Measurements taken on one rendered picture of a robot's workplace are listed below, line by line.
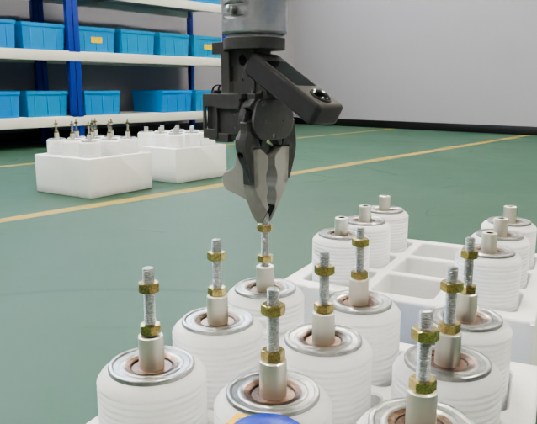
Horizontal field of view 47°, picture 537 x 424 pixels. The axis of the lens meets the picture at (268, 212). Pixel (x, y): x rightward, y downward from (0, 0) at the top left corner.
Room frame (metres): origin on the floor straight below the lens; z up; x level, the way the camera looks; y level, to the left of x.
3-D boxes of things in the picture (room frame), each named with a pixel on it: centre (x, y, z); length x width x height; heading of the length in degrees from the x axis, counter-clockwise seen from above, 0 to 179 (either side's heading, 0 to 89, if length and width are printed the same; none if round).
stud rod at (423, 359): (0.41, -0.11, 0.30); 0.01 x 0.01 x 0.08
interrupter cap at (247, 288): (0.72, 0.00, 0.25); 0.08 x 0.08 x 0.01
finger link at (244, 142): (0.70, 0.02, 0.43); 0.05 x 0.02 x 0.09; 140
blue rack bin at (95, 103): (5.68, 1.64, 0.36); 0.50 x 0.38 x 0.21; 50
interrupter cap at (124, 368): (0.51, 0.10, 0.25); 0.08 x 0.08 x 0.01
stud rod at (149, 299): (0.51, 0.10, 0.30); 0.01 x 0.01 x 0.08
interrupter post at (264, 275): (0.72, 0.00, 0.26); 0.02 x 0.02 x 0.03
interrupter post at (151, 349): (0.51, 0.10, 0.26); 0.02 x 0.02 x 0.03
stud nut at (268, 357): (0.46, 0.00, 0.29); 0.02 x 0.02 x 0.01; 6
